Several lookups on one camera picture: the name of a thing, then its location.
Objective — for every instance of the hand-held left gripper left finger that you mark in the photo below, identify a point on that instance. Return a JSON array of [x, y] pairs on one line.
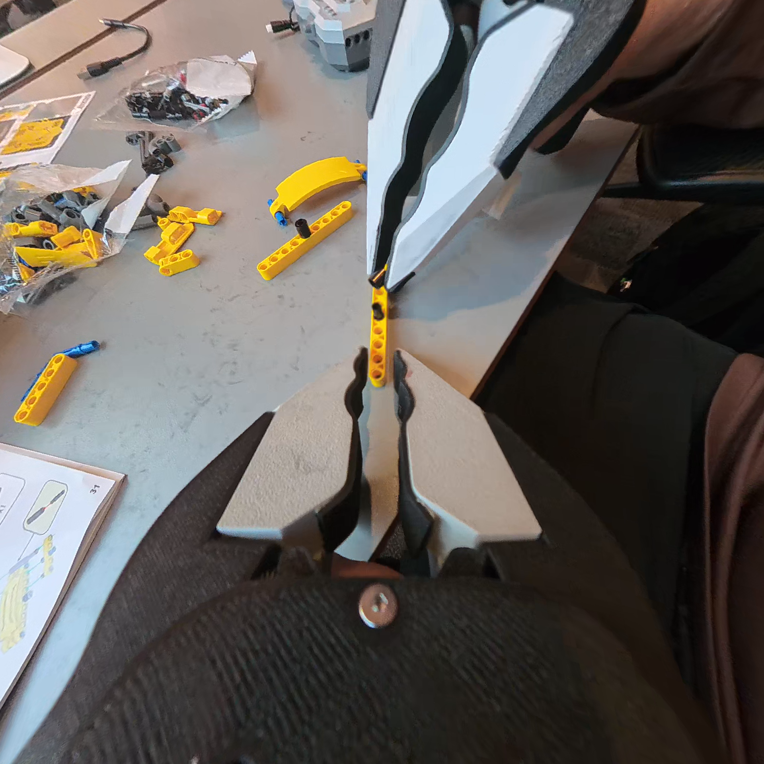
[[292, 471]]

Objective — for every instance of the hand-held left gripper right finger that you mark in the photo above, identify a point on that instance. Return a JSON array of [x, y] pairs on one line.
[[465, 471]]

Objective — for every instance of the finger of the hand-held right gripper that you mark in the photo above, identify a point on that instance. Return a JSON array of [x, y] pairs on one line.
[[507, 89], [400, 89]]

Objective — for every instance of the yellow curved panel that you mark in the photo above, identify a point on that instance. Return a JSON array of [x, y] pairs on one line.
[[316, 179]]

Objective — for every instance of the long yellow holed beam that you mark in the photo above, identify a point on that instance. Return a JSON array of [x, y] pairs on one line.
[[379, 343], [316, 239]]

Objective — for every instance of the small black bush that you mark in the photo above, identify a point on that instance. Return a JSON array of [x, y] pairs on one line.
[[377, 277]]

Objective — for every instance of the person's right forearm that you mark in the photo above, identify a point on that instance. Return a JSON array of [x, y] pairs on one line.
[[686, 59]]

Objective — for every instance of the grey desk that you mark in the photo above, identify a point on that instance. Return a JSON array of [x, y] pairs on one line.
[[239, 358]]

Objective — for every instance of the grey robot hub block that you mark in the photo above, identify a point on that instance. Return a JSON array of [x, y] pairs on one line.
[[340, 30]]

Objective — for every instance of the black office chair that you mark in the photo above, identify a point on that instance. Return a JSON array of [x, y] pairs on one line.
[[686, 167]]

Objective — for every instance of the clear bag black parts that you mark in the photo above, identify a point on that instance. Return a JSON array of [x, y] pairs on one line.
[[179, 89]]

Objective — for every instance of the small yellow three-hole beam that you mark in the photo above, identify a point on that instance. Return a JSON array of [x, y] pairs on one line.
[[179, 262]]

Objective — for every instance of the white instruction booklet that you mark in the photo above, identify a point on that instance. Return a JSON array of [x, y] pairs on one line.
[[48, 537]]

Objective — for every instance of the loose black connector pieces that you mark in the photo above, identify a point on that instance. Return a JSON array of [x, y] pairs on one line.
[[152, 149]]

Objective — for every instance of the short thick yellow beam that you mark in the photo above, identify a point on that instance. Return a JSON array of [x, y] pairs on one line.
[[45, 388]]

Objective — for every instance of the yellow angled panel piece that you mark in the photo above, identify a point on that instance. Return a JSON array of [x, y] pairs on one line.
[[170, 239]]

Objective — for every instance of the dark grey connector pieces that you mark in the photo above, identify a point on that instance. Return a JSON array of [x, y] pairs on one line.
[[152, 206]]

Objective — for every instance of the person's torso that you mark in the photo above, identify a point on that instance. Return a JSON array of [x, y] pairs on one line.
[[734, 537]]

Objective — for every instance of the clear bag yellow connectors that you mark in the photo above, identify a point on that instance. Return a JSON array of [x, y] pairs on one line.
[[59, 233]]

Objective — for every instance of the yellow black sticker sheet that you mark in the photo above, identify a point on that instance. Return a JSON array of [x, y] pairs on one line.
[[36, 128]]

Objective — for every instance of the flat grey stand base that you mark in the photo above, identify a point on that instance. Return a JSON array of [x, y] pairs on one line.
[[12, 65]]

